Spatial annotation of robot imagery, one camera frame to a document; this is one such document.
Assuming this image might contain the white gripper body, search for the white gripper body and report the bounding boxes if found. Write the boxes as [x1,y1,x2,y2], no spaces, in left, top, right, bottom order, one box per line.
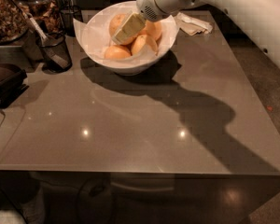
[136,0,203,22]

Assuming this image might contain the orange front left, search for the orange front left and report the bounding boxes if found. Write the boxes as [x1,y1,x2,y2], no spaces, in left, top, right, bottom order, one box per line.
[105,45,131,60]

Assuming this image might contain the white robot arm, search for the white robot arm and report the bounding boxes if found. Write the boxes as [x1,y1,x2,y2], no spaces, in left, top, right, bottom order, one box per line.
[112,0,280,69]

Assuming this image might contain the large orange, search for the large orange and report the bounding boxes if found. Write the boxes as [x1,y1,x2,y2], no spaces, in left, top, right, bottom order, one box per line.
[109,13,135,46]

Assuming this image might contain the black mesh cup front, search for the black mesh cup front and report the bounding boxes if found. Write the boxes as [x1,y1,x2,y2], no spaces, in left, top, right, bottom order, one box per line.
[36,33,72,73]

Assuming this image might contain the orange top right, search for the orange top right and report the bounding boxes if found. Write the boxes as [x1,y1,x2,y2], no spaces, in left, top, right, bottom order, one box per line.
[139,21,162,40]

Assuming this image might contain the black mesh cup rear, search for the black mesh cup rear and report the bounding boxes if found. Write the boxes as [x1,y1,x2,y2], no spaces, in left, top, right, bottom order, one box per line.
[60,5,83,36]

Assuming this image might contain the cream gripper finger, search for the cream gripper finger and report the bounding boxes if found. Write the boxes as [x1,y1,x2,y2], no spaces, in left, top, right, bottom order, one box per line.
[111,11,146,45]

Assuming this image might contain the white ceramic bowl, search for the white ceramic bowl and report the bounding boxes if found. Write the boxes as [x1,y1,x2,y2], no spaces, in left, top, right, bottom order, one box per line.
[80,0,177,77]

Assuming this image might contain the large snack bowl left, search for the large snack bowl left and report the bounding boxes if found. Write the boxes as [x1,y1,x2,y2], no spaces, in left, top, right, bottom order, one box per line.
[0,0,28,44]

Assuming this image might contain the black mesh cup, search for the black mesh cup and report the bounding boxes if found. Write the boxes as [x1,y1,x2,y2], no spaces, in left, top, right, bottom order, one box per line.
[36,33,72,73]
[60,5,83,36]

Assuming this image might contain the white paper bowl liner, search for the white paper bowl liner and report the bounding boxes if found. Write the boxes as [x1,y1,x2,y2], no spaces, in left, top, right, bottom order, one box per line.
[72,1,180,69]

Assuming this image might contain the folded white paper napkins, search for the folded white paper napkins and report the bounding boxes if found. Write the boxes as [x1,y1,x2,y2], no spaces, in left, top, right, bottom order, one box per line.
[175,12,213,35]

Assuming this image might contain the orange front right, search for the orange front right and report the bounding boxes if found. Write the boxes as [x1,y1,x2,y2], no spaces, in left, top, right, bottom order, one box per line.
[131,35,158,55]

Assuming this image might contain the dark brown tray box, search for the dark brown tray box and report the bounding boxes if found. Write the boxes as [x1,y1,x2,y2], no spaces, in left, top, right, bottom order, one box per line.
[0,63,27,108]

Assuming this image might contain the glass jar with snacks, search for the glass jar with snacks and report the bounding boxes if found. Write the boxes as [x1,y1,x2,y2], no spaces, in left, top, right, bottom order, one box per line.
[17,0,63,33]

